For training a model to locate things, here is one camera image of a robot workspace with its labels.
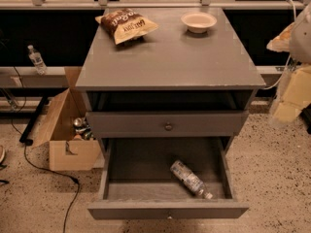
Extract black floor cable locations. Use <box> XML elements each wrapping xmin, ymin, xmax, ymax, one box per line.
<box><xmin>0</xmin><ymin>39</ymin><xmax>81</xmax><ymax>233</ymax></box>

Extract blue label plastic bottle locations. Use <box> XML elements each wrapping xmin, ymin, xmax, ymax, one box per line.
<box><xmin>170</xmin><ymin>160</ymin><xmax>213</xmax><ymax>199</ymax></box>

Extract grey low shelf rail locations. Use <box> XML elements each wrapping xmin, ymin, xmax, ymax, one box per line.
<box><xmin>0</xmin><ymin>67</ymin><xmax>81</xmax><ymax>88</ymax></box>

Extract clear water bottle on shelf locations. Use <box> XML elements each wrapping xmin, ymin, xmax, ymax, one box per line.
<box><xmin>27</xmin><ymin>45</ymin><xmax>47</xmax><ymax>75</ymax></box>

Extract open grey middle drawer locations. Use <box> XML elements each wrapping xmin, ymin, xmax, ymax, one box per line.
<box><xmin>88</xmin><ymin>137</ymin><xmax>249</xmax><ymax>219</ymax></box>

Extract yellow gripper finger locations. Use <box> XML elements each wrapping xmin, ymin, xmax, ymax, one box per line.
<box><xmin>266</xmin><ymin>23</ymin><xmax>294</xmax><ymax>52</ymax></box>
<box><xmin>271</xmin><ymin>65</ymin><xmax>311</xmax><ymax>123</ymax></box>

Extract grey wooden cabinet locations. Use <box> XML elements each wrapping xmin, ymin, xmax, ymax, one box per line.
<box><xmin>75</xmin><ymin>6</ymin><xmax>267</xmax><ymax>140</ymax></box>

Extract closed grey top drawer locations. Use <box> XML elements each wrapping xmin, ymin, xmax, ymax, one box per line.
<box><xmin>86</xmin><ymin>111</ymin><xmax>248</xmax><ymax>138</ymax></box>

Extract brown chip bag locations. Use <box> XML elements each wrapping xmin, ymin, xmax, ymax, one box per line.
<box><xmin>95</xmin><ymin>8</ymin><xmax>158</xmax><ymax>45</ymax></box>

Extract open cardboard box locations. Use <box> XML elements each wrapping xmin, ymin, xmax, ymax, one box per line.
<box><xmin>33</xmin><ymin>67</ymin><xmax>104</xmax><ymax>171</ymax></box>

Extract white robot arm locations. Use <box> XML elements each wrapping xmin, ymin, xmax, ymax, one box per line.
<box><xmin>266</xmin><ymin>4</ymin><xmax>311</xmax><ymax>124</ymax></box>

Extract white paper bowl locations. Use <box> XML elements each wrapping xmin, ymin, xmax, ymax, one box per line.
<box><xmin>181</xmin><ymin>12</ymin><xmax>217</xmax><ymax>34</ymax></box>

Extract metal cans in box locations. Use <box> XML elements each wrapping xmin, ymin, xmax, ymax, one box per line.
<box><xmin>73</xmin><ymin>117</ymin><xmax>94</xmax><ymax>140</ymax></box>

